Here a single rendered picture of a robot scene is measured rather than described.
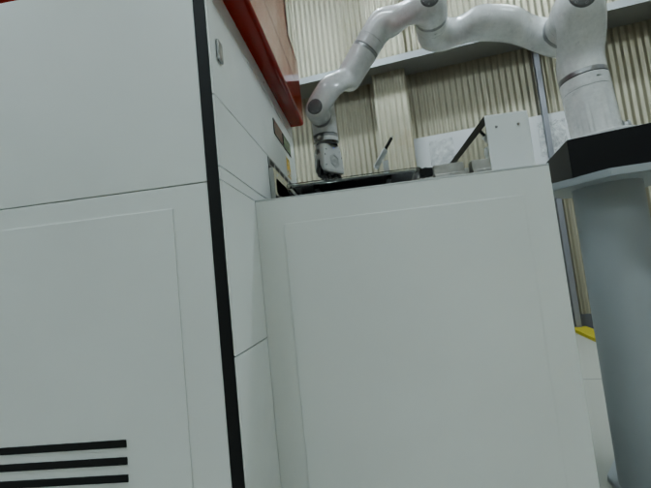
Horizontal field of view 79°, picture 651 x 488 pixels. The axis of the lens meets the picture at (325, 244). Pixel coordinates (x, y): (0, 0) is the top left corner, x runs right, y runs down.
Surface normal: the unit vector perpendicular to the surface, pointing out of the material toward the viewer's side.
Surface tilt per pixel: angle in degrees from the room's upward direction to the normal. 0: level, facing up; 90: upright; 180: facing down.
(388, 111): 90
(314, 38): 90
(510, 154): 90
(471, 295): 90
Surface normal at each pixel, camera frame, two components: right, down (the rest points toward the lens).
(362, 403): -0.11, -0.07
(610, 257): -0.75, 0.02
